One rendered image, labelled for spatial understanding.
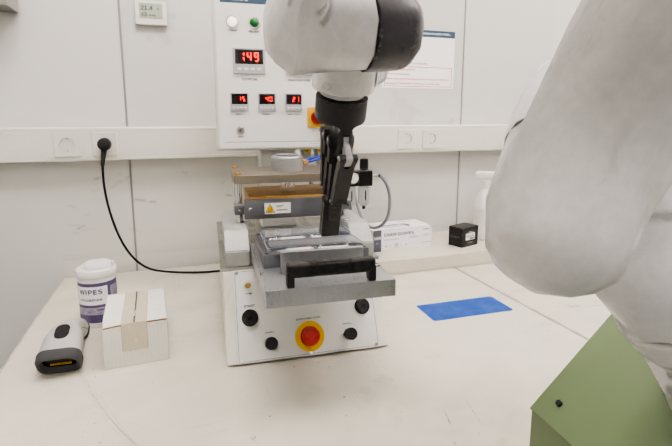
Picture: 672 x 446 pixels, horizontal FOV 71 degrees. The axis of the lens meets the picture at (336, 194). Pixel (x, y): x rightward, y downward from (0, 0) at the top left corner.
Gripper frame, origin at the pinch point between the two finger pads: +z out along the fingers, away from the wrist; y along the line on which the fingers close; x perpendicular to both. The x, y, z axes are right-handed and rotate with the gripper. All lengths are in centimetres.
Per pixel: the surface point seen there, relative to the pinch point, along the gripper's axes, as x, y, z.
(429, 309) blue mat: 35, -18, 42
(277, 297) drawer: -9.2, 5.6, 11.1
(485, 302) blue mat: 52, -18, 42
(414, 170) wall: 59, -85, 36
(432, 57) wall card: 66, -100, -4
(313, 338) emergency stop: 0.7, -5.5, 33.1
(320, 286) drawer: -2.2, 5.3, 10.0
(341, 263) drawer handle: 1.3, 4.2, 6.7
